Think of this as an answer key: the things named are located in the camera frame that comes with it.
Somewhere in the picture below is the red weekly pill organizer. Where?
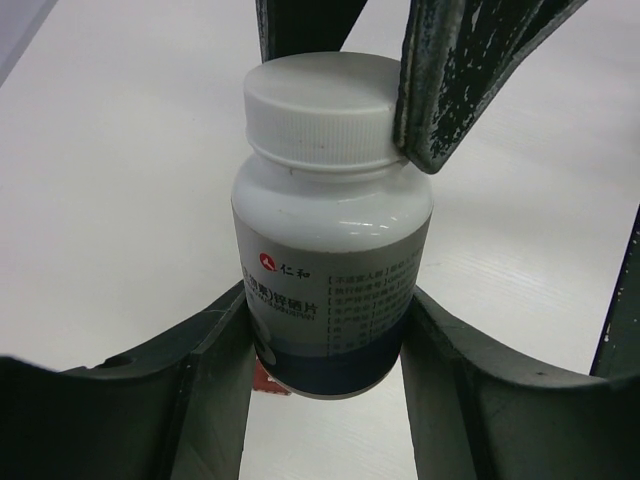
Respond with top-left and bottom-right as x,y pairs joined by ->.
252,359 -> 291,396

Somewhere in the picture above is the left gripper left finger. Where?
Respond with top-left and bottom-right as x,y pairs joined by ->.
1,284 -> 255,479

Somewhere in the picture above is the white pill bottle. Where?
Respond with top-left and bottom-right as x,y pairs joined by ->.
231,52 -> 433,400

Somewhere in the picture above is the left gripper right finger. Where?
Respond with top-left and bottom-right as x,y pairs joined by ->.
401,290 -> 639,479

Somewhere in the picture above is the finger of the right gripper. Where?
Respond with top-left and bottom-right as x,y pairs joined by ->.
255,0 -> 367,62
394,0 -> 584,174

